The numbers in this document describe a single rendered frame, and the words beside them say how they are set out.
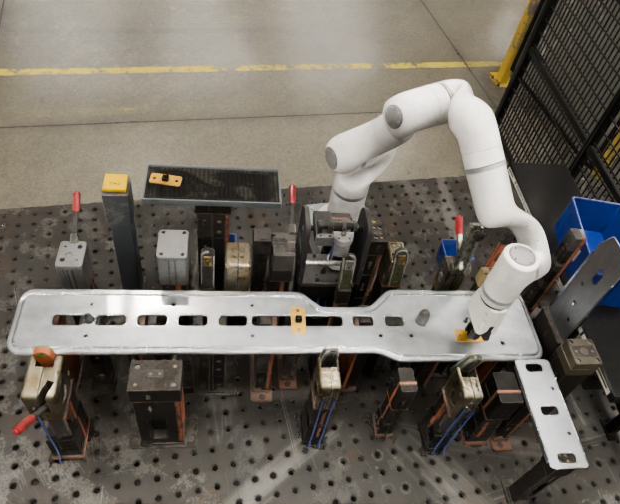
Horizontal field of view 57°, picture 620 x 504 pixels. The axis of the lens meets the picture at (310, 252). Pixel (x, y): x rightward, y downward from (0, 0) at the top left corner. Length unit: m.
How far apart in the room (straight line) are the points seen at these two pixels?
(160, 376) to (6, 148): 2.45
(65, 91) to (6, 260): 2.06
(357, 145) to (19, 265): 1.16
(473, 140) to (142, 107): 2.79
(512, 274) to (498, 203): 0.16
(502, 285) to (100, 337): 0.97
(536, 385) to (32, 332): 1.27
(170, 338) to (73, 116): 2.49
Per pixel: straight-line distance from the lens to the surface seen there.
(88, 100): 3.92
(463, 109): 1.33
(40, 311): 1.59
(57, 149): 3.58
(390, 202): 2.32
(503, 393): 1.60
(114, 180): 1.63
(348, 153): 1.69
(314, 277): 1.66
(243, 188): 1.60
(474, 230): 1.58
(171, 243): 1.53
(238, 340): 1.48
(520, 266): 1.35
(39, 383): 1.41
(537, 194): 2.08
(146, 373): 1.41
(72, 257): 1.60
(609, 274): 1.57
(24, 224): 2.21
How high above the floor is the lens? 2.27
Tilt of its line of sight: 49 degrees down
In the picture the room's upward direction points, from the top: 11 degrees clockwise
